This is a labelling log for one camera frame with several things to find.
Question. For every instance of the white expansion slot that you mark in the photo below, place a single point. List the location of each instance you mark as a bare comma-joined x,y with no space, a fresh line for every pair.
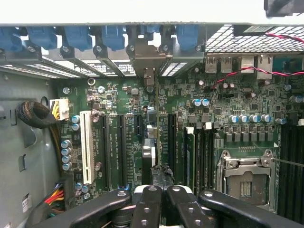
86,142

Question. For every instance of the short black expansion slot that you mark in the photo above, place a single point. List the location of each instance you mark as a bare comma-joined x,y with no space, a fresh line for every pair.
138,123

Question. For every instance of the green RAM stick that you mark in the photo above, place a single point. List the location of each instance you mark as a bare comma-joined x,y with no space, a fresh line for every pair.
190,161

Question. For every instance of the CPU socket locking lever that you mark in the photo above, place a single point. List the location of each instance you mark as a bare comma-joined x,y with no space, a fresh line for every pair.
289,162

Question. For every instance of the long black expansion slot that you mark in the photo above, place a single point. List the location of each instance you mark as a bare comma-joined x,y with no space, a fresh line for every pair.
172,142
104,152

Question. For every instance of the green motherboard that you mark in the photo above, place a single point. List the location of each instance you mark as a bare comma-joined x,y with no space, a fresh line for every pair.
134,154

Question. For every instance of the vented metal slot cover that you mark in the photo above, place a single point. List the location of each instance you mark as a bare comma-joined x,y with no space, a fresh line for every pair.
31,72
54,71
173,69

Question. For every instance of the blue slot clip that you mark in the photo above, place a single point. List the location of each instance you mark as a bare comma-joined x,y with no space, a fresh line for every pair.
42,38
114,38
187,38
150,29
78,38
9,39

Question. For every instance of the black open PC case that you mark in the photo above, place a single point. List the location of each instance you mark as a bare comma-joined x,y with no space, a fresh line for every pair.
23,142

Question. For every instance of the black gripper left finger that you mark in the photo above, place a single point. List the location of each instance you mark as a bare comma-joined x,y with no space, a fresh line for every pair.
147,209

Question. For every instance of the black expansion slot blue latch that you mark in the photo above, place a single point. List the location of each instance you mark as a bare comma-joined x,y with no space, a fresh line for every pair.
121,152

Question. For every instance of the empty black RAM slot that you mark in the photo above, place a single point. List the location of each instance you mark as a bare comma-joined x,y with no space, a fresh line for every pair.
205,161
199,161
299,178
291,178
211,161
283,178

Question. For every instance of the white power connector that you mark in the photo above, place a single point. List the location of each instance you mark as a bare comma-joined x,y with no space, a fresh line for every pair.
63,110

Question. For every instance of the metal CPU socket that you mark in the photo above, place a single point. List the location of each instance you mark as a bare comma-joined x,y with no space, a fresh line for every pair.
247,187

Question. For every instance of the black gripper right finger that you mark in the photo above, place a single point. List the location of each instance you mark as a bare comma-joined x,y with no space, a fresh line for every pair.
185,211

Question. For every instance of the metal network port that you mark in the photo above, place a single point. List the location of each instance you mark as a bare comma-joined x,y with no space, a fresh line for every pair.
247,63
264,67

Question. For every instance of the metal USB port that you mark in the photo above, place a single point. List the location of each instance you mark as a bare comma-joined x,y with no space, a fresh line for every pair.
226,64
211,64

